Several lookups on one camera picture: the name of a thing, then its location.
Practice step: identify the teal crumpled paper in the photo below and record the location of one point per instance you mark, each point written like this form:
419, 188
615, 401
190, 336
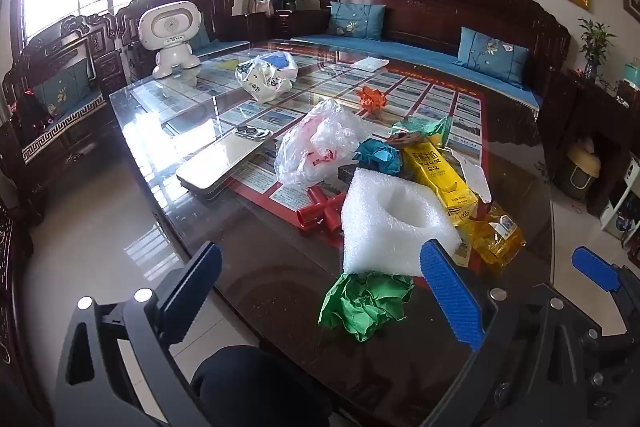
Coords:
377, 154

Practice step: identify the green snack wrapper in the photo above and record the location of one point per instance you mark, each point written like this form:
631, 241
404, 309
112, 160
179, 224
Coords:
430, 127

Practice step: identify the yellow drink carton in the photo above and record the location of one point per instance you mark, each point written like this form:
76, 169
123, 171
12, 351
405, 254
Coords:
440, 182

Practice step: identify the white foam block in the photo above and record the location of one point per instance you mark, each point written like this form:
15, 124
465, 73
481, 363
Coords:
370, 227

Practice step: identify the teal embroidered pillow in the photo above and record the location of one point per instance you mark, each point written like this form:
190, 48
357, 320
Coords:
62, 87
492, 57
355, 22

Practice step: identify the silver smartphone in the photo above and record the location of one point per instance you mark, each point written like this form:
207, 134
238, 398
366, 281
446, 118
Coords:
220, 162

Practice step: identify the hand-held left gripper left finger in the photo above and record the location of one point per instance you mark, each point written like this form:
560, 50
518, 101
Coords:
197, 279

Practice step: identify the clear plastic bag red print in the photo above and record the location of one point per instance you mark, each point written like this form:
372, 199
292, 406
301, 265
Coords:
320, 132

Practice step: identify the red printed sheet under glass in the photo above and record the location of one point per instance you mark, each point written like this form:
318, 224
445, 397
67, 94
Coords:
440, 102

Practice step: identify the green paper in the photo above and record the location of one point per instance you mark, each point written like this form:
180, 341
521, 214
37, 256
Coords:
360, 307

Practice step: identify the carved wooden sofa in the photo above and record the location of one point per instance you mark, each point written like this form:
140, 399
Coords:
425, 7

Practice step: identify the dark cloth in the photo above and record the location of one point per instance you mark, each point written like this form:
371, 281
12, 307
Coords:
27, 112

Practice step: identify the white paper strip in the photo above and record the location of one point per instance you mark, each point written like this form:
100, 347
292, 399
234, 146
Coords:
475, 179

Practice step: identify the standing photo card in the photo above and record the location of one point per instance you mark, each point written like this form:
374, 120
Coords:
263, 1

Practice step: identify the bamboo plant in vase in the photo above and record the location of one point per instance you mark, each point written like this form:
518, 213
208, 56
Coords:
595, 39

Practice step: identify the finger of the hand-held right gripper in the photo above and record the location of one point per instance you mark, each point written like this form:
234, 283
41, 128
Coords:
595, 266

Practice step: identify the white shelf unit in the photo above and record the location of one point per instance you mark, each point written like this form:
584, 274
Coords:
620, 207

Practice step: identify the green and yellow bin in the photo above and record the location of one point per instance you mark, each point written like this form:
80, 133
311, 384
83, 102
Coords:
582, 167

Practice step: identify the blue sofa seat cushion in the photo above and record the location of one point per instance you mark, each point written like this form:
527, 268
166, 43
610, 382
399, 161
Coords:
415, 52

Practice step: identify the teal pot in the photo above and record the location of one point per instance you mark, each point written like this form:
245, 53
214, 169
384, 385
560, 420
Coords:
631, 76

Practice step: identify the orange ribbon bow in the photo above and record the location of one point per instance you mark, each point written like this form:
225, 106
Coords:
370, 98

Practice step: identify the red plastic pipe fitting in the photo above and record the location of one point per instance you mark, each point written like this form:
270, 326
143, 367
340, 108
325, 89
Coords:
320, 212

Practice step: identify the carved wooden armchair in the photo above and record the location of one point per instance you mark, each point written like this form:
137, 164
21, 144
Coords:
215, 2
75, 37

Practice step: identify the yellow plastic wrapper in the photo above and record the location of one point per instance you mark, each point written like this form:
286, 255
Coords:
495, 237

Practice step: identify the white printed plastic bag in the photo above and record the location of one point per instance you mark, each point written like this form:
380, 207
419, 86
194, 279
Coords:
262, 82

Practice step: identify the dark wooden corner table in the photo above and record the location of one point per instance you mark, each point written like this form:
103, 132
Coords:
300, 24

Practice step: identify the dark wooden side table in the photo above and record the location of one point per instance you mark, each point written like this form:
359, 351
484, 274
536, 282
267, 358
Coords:
570, 107

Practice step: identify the white robot toy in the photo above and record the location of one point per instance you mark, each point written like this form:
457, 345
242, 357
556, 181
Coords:
167, 24

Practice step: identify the brown wrapper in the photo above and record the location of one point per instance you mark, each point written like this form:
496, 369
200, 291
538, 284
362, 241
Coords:
405, 138

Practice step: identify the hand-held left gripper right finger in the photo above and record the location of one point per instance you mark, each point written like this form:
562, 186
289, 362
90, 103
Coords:
450, 292

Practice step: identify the glass-topped wooden coffee table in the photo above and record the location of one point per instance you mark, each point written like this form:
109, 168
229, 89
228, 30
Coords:
260, 267

